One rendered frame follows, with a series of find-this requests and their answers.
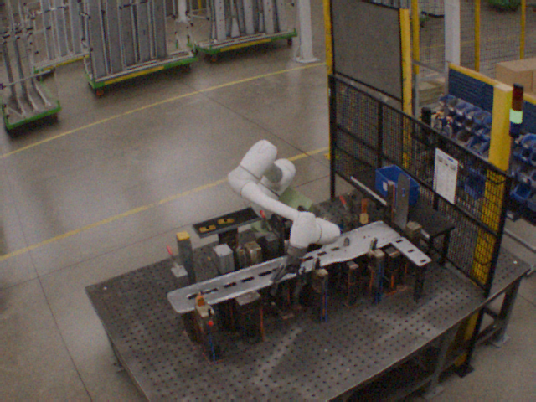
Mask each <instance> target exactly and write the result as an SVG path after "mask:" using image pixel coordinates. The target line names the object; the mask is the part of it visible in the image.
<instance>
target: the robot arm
mask: <svg viewBox="0 0 536 402"><path fill-rule="evenodd" d="M276 154H277V150H276V147H275V146H273V145H272V144H271V143H269V142H268V141H267V140H261V141H259V142H257V143H256V144H255V145H254V146H253V147H252V148H251V149H250V150H249V151H248V152H247V154H246V155H245V157H244V158H243V160H242V162H241V163H240V165H239V166H238V167H237V168H236V169H235V170H233V171H231V172H230V173H229V175H228V178H227V179H228V183H229V185H230V187H231V188H232V190H233V191H234V192H235V193H237V194H238V195H239V196H240V197H242V198H243V200H244V203H245V206H246V207H247V208H248V207H250V206H251V207H252V208H253V209H254V210H255V211H256V212H257V213H258V214H259V215H260V216H261V214H260V210H263V212H264V214H265V216H266V220H267V222H268V224H269V226H271V215H272V214H278V215H280V216H283V217H285V218H287V219H290V220H293V221H294V223H293V225H292V228H291V240H290V243H289V247H288V251H287V253H288V256H287V259H286V264H285V265H284V264H282V263H280V265H279V267H278V269H277V270H276V272H275V273H274V274H273V275H272V277H271V278H270V280H271V281H273V283H272V286H271V288H272V290H271V295H272V296H275V294H276V289H277V287H278V283H277V282H278V281H279V280H280V279H281V278H283V277H284V276H285V275H287V274H288V273H289V274H296V278H297V279H298V281H299V283H297V285H296V290H295V293H294V296H295V297H298V296H299V292H300V290H301V289H302V286H304V284H306V283H307V278H306V272H305V270H306V267H305V266H304V265H302V260H303V257H305V256H306V253H307V248H308V245H309V244H312V243H314V244H318V245H330V244H333V243H335V242H336V241H338V238H339V236H340V230H339V228H338V227H337V226H336V225H335V224H331V223H330V222H328V221H326V220H323V219H320V218H315V215H314V214H312V213H308V212H299V211H297V210H295V209H292V208H290V207H289V205H288V204H284V203H282V202H280V201H278V199H279V197H280V196H281V195H282V194H283V192H284V191H285V190H286V188H287V187H288V186H289V184H290V183H291V181H292V179H293V178H294V176H295V171H296V169H295V166H294V165H293V164H292V163H291V162H289V161H288V160H286V159H279V160H277V161H275V158H276ZM274 161H275V162H274ZM262 175H263V178H262V180H261V181H260V183H258V184H257V182H258V180H259V178H260V177H261V176H262ZM256 184H257V185H256ZM276 195H277V196H276ZM261 217H262V216H261ZM284 268H285V269H284ZM283 269H284V270H283ZM300 269H301V276H300V273H299V270H300Z"/></svg>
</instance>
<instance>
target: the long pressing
mask: <svg viewBox="0 0 536 402"><path fill-rule="evenodd" d="M364 236H365V238H364ZM368 236H369V237H368ZM374 236H375V237H376V238H377V239H378V244H377V248H381V247H383V246H386V245H388V244H391V241H393V240H397V239H399V238H400V235H399V234H398V233H397V232H395V231H394V230H393V229H391V228H390V227H389V226H388V225H387V224H386V223H384V222H383V221H376V222H374V223H372V224H368V225H365V226H363V227H360V228H358V229H354V230H351V231H349V232H347V233H344V234H341V235H340V236H339V238H338V241H336V242H335V243H333V244H330V245H323V246H322V248H321V249H320V250H315V251H313V252H310V253H307V254H306V256H305V257H303V259H305V258H307V257H310V256H311V257H313V259H314V258H315V257H319V258H320V259H321V264H320V266H321V267H324V266H325V265H330V264H332V263H334V262H342V261H347V260H351V259H353V258H356V257H358V256H361V255H364V254H366V253H368V252H369V245H370V241H371V239H372V238H373V237H374ZM346 237H348V238H349V246H345V245H344V239H345V238H346ZM336 247H338V248H339V250H335V251H331V249H333V248H336ZM322 252H326V254H325V255H322V256H318V255H317V254H319V253H322ZM332 255H333V256H332ZM287 256H288V255H283V256H281V257H278V258H275V259H273V260H268V261H266V262H263V263H260V264H258V265H253V266H251V267H248V268H244V269H242V270H239V271H235V272H232V273H229V274H227V275H223V276H219V277H216V278H214V279H210V280H207V281H203V282H199V283H197V284H194V285H191V286H186V287H184V288H180V289H177V290H175V291H170V292H169V293H168V294H167V298H168V300H169V302H170V303H171V305H172V307H173V309H174V310H175V312H177V313H186V312H191V311H193V310H194V305H195V304H197V303H196V298H194V299H190V300H189V299H188V298H187V297H188V296H192V295H196V294H199V295H201V294H200V291H201V290H204V293H205V292H206V291H209V290H212V289H214V288H218V289H219V290H218V291H216V292H212V293H209V294H206V293H205V294H204V295H201V296H203V298H204V301H205V302H207V303H208V304H209V305H213V304H215V303H218V302H223V301H226V300H229V299H231V298H234V296H238V295H240V294H243V293H246V292H248V291H253V290H259V289H261V288H264V287H267V286H271V285H272V283H273V281H271V280H270V278H271V277H272V275H273V274H274V273H275V272H274V271H273V270H274V269H276V268H278V267H279V265H280V263H282V264H284V265H285V264H286V259H287ZM313 259H312V260H308V261H305V262H303V263H301V265H304V266H305V267H306V270H305V272H306V273H307V272H309V271H312V262H313ZM267 271H270V272H271V274H269V275H266V276H262V277H260V276H258V275H259V274H261V273H264V272H267ZM234 277H235V278H234ZM249 277H254V278H255V279H254V280H251V281H247V282H244V283H243V282H241V280H244V279H246V278H249ZM293 277H296V274H289V273H288V274H287V275H285V276H284V277H283V278H281V279H280V280H279V281H278V282H277V283H279V282H282V281H285V280H288V279H291V278H293ZM233 282H235V283H236V286H231V287H228V288H223V286H225V285H228V284H230V283H233ZM199 288H200V289H199ZM205 298H207V299H205Z"/></svg>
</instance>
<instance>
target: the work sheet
mask: <svg viewBox="0 0 536 402"><path fill-rule="evenodd" d="M459 163H460V162H459V160H457V159H455V158H454V157H453V156H451V155H450V154H448V153H446V152H444V151H442V150H441V149H440V148H439V147H435V165H434V176H433V187H432V191H433V192H435V193H437V194H438V195H439V196H441V197H442V198H443V199H445V200H446V201H447V202H449V203H450V204H452V205H453V206H455V204H456V202H455V198H456V184H457V175H458V166H459ZM436 165H437V166H438V175H437V166H436ZM436 176H437V187H436V191H435V190H434V189H435V186H436Z"/></svg>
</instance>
